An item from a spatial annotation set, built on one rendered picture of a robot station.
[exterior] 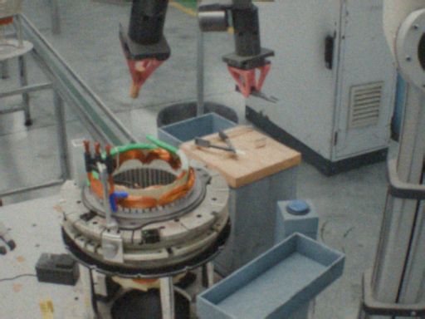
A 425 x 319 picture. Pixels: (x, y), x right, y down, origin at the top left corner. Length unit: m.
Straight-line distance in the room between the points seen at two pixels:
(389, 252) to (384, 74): 2.52
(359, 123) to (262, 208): 2.23
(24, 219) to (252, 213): 0.68
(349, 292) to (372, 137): 1.27
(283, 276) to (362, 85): 2.49
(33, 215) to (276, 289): 0.90
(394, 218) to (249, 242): 0.42
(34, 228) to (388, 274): 0.96
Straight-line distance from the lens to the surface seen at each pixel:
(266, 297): 0.99
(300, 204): 1.20
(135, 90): 1.06
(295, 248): 1.10
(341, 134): 3.48
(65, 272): 1.41
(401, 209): 1.06
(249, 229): 1.35
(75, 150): 1.13
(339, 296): 2.65
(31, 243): 1.60
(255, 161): 1.31
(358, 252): 2.93
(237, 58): 1.30
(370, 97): 3.53
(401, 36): 0.89
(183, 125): 1.51
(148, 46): 0.97
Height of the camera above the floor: 1.65
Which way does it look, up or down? 26 degrees down
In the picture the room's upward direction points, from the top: straight up
